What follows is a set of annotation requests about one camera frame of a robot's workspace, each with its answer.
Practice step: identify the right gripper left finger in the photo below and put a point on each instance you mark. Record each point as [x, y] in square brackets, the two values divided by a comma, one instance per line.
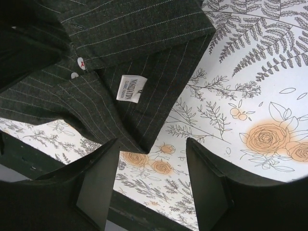
[75, 197]

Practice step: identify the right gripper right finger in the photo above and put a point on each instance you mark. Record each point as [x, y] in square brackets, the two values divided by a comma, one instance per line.
[229, 198]

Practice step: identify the black pinstriped long sleeve shirt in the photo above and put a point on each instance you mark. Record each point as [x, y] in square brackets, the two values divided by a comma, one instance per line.
[109, 68]

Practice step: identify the floral table mat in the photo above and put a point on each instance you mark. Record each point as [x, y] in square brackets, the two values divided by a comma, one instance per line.
[246, 102]

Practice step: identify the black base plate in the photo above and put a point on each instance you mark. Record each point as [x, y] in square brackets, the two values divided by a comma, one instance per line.
[123, 211]

